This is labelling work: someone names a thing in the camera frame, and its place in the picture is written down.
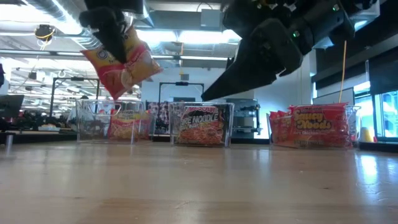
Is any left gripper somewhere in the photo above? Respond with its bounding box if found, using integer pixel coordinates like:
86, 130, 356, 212
79, 0, 144, 65

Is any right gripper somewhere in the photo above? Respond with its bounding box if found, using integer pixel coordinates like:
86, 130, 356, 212
201, 0, 357, 101

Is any clear plastic bin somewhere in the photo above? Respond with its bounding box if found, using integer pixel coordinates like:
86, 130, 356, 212
169, 101, 236, 147
75, 99, 153, 145
266, 105, 362, 149

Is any black Fire Noodle pack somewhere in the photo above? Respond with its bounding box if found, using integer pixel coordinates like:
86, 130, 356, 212
176, 105, 228, 146

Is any grey metal cabinet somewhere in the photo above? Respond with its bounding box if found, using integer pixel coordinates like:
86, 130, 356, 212
226, 98, 262, 140

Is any long ceiling light strip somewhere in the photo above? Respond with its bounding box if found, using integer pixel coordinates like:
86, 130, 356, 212
149, 54, 229, 62

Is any grey partition panel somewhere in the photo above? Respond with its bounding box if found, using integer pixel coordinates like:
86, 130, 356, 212
312, 87, 355, 106

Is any black printed carton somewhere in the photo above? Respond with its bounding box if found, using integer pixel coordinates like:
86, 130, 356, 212
146, 101, 171, 135

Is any dark desk clutter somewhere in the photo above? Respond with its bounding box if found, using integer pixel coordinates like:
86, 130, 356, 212
12, 109, 75, 132

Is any black computer monitor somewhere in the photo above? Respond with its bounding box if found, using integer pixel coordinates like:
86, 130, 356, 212
0, 95, 25, 119

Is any yellow cone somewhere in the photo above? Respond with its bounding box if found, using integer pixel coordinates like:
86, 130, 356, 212
359, 126, 374, 143

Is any black metal stand frame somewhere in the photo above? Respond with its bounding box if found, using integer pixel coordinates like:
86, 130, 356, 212
49, 77, 101, 118
158, 82, 205, 103

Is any yellow ceiling cord reel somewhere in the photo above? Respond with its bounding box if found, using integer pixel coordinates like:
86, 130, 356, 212
33, 24, 57, 43

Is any yellow hanging power cord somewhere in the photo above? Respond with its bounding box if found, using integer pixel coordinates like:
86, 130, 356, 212
338, 40, 348, 103

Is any black metal table frame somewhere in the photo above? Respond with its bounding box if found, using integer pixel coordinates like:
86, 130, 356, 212
4, 129, 398, 154

